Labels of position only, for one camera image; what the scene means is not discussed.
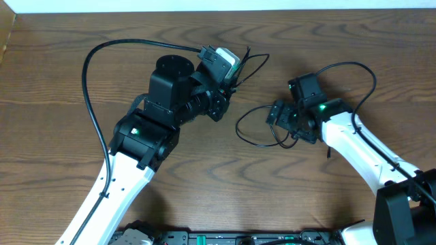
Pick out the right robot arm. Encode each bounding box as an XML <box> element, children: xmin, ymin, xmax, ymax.
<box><xmin>266</xmin><ymin>73</ymin><xmax>435</xmax><ymax>244</ymax></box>

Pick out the right camera black cable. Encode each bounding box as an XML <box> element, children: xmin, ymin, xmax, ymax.
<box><xmin>315</xmin><ymin>61</ymin><xmax>436</xmax><ymax>205</ymax></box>

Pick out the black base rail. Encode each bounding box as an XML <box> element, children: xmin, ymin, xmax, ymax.
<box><xmin>108</xmin><ymin>220</ymin><xmax>343</xmax><ymax>245</ymax></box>

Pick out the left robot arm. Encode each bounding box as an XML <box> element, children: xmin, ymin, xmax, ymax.
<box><xmin>58</xmin><ymin>48</ymin><xmax>240</xmax><ymax>244</ymax></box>

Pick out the left camera black cable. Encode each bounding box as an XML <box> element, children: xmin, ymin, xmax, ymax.
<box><xmin>67</xmin><ymin>38</ymin><xmax>202</xmax><ymax>245</ymax></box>

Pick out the camera black cable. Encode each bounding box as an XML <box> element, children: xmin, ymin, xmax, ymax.
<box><xmin>315</xmin><ymin>61</ymin><xmax>436</xmax><ymax>205</ymax></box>
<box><xmin>67</xmin><ymin>38</ymin><xmax>202</xmax><ymax>245</ymax></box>

